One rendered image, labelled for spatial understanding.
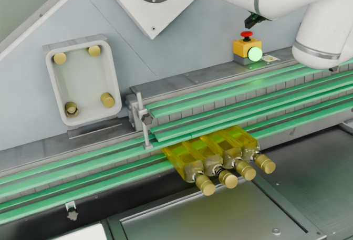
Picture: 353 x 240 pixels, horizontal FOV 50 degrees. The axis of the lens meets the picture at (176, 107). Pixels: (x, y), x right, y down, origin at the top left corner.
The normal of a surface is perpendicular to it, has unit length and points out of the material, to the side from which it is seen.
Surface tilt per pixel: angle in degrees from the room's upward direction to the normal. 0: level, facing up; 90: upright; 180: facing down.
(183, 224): 90
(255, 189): 90
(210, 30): 0
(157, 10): 5
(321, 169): 90
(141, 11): 5
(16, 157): 90
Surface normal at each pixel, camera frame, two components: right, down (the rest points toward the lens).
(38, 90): 0.37, 0.35
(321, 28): -0.48, 0.32
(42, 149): -0.12, -0.90
